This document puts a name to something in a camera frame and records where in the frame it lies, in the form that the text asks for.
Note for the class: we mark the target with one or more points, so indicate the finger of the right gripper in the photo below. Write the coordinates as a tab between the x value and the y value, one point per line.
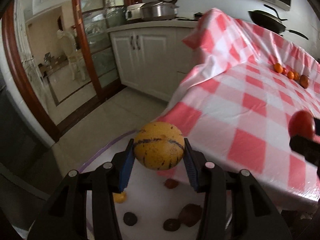
309	149

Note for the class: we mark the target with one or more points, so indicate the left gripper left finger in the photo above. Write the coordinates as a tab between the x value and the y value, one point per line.
109	178

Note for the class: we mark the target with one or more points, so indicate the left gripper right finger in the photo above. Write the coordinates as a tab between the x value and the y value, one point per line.
208	178

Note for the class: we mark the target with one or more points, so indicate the yellow striped pepino melon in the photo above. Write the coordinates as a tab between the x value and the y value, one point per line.
159	146

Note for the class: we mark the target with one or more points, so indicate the wrinkled red apple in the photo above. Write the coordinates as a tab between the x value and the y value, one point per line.
304	81

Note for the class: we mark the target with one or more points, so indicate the orange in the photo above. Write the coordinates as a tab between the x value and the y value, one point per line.
296	76

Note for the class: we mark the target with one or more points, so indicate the small red tomato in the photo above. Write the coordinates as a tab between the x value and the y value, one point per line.
284	71

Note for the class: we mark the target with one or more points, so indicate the orange mandarin front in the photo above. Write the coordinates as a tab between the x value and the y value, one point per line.
290	75

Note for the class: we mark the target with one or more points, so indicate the orange mandarin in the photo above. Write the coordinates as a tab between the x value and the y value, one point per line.
278	68
290	75

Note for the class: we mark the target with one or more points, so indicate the white kitchen cabinet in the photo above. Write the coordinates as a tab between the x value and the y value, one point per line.
151	56

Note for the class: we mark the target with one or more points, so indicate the yellow pale melon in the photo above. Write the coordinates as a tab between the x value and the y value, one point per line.
120	197

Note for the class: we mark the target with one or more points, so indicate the red brown fruit in box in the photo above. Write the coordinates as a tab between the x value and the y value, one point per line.
190	215

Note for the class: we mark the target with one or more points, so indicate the small dark red fruit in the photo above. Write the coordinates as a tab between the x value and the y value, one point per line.
171	184

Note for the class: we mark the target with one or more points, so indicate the dark mangosteen in box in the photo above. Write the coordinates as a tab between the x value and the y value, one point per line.
130	219

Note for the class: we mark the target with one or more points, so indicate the white foam box purple rim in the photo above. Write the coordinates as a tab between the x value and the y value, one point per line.
153	203

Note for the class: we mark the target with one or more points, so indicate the red white checkered tablecloth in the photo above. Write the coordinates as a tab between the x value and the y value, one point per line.
235	108

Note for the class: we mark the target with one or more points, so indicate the white dining chair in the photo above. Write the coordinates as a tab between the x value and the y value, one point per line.
74	56

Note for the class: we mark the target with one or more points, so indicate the black wok pan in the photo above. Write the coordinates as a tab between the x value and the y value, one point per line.
271	22

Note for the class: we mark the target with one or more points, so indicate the silver cooking pot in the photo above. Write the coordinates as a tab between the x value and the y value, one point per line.
157	11

